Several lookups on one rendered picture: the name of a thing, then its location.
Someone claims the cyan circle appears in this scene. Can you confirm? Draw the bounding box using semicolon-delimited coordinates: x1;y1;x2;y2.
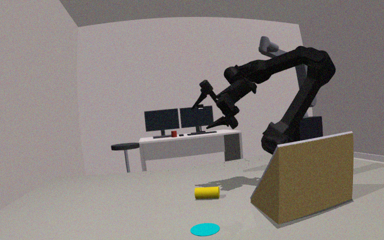
190;223;220;237

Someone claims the yellow cylinder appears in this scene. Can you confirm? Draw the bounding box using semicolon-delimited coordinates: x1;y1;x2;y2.
194;186;220;199

